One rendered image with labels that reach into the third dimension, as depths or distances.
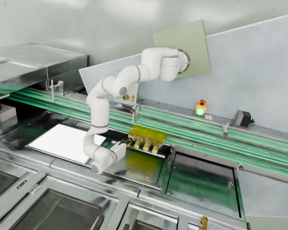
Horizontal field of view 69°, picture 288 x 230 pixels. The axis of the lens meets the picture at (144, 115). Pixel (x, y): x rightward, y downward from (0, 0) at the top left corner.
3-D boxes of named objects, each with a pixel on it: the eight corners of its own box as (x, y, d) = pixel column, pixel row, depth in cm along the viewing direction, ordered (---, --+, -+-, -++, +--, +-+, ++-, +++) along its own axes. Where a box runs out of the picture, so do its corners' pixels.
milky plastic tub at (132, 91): (117, 96, 165) (113, 100, 157) (120, 69, 154) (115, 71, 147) (138, 101, 161) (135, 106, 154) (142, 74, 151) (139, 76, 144)
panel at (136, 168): (58, 125, 164) (24, 149, 134) (58, 122, 163) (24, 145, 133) (169, 158, 147) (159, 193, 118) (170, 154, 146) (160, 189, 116)
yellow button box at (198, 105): (194, 110, 152) (194, 114, 145) (197, 100, 148) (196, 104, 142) (204, 112, 151) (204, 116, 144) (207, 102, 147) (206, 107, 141)
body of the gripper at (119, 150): (114, 167, 117) (126, 157, 126) (116, 153, 112) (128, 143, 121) (104, 161, 120) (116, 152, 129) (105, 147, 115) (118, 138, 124)
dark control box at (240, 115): (233, 119, 147) (234, 124, 139) (237, 109, 143) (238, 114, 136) (245, 122, 145) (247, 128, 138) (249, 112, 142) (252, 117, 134)
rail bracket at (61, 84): (64, 93, 174) (45, 102, 154) (63, 73, 166) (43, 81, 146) (69, 94, 173) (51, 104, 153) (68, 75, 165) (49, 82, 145)
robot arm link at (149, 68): (130, 80, 105) (131, 46, 98) (168, 75, 117) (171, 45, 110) (140, 85, 98) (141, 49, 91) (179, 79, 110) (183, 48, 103)
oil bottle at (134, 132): (136, 126, 156) (126, 140, 137) (137, 119, 153) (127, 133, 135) (143, 128, 155) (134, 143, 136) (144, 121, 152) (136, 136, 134)
